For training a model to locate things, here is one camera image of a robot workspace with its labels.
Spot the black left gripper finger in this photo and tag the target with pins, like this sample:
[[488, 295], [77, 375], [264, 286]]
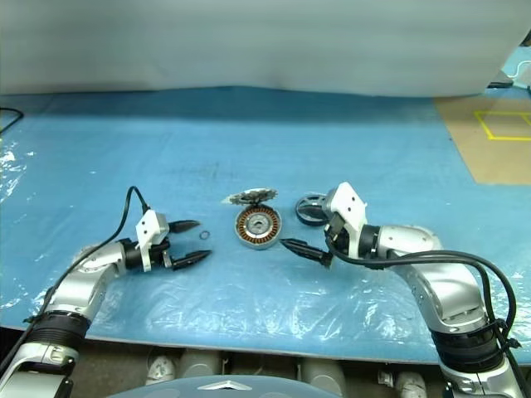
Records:
[[193, 259], [184, 226]]

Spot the black spoked rotor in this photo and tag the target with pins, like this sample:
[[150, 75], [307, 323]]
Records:
[[309, 220]]

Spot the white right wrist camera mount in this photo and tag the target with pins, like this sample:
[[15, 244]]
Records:
[[350, 203]]

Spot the grey rounded shape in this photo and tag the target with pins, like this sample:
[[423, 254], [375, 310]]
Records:
[[410, 385], [199, 365], [323, 373]]

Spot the small black flat object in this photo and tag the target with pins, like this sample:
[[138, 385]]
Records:
[[500, 84]]

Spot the white foam backdrop sheet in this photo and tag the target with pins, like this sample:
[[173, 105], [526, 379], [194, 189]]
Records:
[[249, 41]]

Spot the white rounded shape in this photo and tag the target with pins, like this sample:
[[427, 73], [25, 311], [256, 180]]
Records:
[[159, 371]]

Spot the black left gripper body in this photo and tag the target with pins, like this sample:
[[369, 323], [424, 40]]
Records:
[[159, 257]]

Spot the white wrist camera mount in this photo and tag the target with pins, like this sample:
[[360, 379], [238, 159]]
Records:
[[350, 203], [149, 232]]

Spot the round motor housing copper windings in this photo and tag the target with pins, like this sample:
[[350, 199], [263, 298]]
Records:
[[249, 236]]

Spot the blue plastic table cover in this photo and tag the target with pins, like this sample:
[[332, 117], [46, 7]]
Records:
[[265, 145]]

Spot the brown cardboard sheet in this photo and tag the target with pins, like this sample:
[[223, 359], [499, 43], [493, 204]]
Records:
[[464, 141]]

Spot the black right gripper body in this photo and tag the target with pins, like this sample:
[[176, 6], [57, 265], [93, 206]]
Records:
[[340, 240]]

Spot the grey robot torso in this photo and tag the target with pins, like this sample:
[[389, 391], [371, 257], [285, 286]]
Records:
[[224, 391]]

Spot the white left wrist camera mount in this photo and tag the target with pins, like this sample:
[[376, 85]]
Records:
[[149, 232]]

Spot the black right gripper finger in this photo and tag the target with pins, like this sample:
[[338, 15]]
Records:
[[305, 250]]

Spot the silver notched motor lid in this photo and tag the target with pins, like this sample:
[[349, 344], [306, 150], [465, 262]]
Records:
[[249, 197]]

